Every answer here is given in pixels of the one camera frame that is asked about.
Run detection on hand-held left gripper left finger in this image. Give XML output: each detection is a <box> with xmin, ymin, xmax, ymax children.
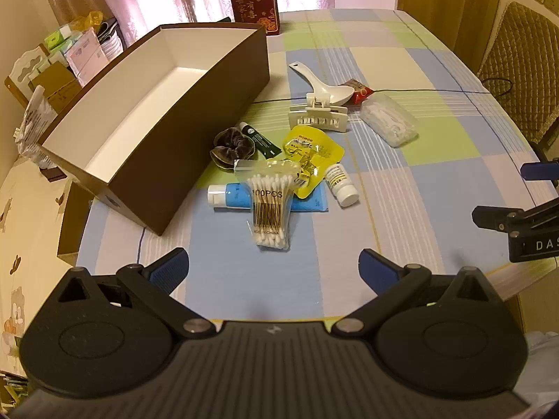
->
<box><xmin>57</xmin><ymin>247</ymin><xmax>215</xmax><ymax>338</ymax></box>

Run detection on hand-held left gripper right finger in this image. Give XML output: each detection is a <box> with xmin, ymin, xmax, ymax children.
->
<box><xmin>334</xmin><ymin>249</ymin><xmax>507</xmax><ymax>338</ymax></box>

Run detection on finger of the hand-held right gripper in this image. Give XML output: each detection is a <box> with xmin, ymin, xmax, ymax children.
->
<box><xmin>521</xmin><ymin>161</ymin><xmax>559</xmax><ymax>181</ymax></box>
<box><xmin>472</xmin><ymin>198</ymin><xmax>559</xmax><ymax>233</ymax></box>

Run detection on brown cardboard box white inside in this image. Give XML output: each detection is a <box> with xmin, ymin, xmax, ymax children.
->
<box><xmin>37</xmin><ymin>22</ymin><xmax>270</xmax><ymax>237</ymax></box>

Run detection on brown velvet scrunchie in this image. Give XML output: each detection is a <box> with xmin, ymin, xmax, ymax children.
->
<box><xmin>210</xmin><ymin>126</ymin><xmax>258</xmax><ymax>170</ymax></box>

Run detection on white hair claw clip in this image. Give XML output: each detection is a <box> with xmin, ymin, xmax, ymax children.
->
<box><xmin>288</xmin><ymin>93</ymin><xmax>349</xmax><ymax>134</ymax></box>

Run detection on red candy packet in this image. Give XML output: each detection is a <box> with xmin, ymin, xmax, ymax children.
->
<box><xmin>341</xmin><ymin>78</ymin><xmax>375</xmax><ymax>106</ymax></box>

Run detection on white ceramic spoon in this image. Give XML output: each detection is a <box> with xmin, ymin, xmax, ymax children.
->
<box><xmin>288</xmin><ymin>62</ymin><xmax>355</xmax><ymax>106</ymax></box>

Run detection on white pill bottle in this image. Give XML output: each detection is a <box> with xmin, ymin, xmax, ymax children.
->
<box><xmin>324</xmin><ymin>163</ymin><xmax>360</xmax><ymax>207</ymax></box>

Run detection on blue tube white cap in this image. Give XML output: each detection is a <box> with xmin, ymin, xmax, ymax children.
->
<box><xmin>207</xmin><ymin>182</ymin><xmax>329</xmax><ymax>214</ymax></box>

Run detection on cotton swab pack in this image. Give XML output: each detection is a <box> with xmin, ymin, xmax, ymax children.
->
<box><xmin>245</xmin><ymin>160</ymin><xmax>303</xmax><ymax>252</ymax></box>

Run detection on quilted olive chair cushion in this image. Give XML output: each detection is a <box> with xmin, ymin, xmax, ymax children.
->
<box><xmin>476</xmin><ymin>1</ymin><xmax>559</xmax><ymax>145</ymax></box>

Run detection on yellow foil pouch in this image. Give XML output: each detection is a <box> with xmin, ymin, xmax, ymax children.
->
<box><xmin>282</xmin><ymin>124</ymin><xmax>346</xmax><ymax>199</ymax></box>

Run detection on clear bag of floss picks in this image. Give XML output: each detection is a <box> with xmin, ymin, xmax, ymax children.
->
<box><xmin>359</xmin><ymin>96</ymin><xmax>418</xmax><ymax>148</ymax></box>

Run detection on cartoon printed bedsheet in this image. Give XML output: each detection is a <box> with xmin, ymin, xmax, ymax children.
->
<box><xmin>0</xmin><ymin>157</ymin><xmax>90</xmax><ymax>402</ymax></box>

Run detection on dark green tube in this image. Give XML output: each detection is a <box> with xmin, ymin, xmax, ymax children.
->
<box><xmin>238</xmin><ymin>122</ymin><xmax>282</xmax><ymax>159</ymax></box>

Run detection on wooden door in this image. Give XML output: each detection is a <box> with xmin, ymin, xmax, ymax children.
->
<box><xmin>397</xmin><ymin>0</ymin><xmax>505</xmax><ymax>71</ymax></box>

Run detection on clear plastic bag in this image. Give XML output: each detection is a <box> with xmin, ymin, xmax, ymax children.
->
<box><xmin>15</xmin><ymin>85</ymin><xmax>61</xmax><ymax>169</ymax></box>

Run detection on plain cardboard box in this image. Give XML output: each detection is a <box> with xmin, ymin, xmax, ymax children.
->
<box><xmin>28</xmin><ymin>61</ymin><xmax>83</xmax><ymax>114</ymax></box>

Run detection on pink tissue packet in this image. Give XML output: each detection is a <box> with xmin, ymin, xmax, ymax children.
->
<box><xmin>65</xmin><ymin>26</ymin><xmax>110</xmax><ymax>89</ymax></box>

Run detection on stack of magazines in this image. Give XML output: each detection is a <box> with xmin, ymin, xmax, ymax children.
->
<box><xmin>96</xmin><ymin>17</ymin><xmax>126</xmax><ymax>60</ymax></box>

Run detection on white carved chair back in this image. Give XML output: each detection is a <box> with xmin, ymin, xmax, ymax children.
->
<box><xmin>9</xmin><ymin>46</ymin><xmax>50</xmax><ymax>97</ymax></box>

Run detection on green tissue packs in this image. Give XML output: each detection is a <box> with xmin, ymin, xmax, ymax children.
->
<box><xmin>45</xmin><ymin>25</ymin><xmax>85</xmax><ymax>54</ymax></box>

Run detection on yellow plastic bag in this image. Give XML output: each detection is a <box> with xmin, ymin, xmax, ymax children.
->
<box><xmin>72</xmin><ymin>11</ymin><xmax>104</xmax><ymax>32</ymax></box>

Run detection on dark red gift box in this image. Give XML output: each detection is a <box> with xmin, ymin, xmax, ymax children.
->
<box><xmin>228</xmin><ymin>0</ymin><xmax>282</xmax><ymax>36</ymax></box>

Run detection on black cable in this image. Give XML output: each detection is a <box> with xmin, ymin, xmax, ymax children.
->
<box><xmin>480</xmin><ymin>78</ymin><xmax>514</xmax><ymax>97</ymax></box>

